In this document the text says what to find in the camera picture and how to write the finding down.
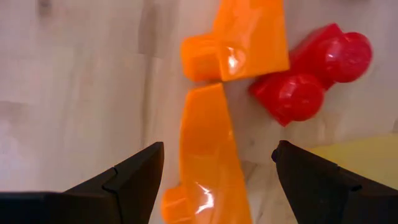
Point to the large orange sloped block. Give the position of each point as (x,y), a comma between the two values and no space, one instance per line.
(208,149)

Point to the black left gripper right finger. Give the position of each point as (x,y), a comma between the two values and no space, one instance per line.
(335,196)

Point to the small orange sloped block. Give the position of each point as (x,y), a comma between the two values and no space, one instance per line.
(248,40)

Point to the red-pink stepped block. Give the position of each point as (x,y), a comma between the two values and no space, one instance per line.
(311,77)

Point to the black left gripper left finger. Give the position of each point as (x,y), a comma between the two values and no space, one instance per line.
(93,202)

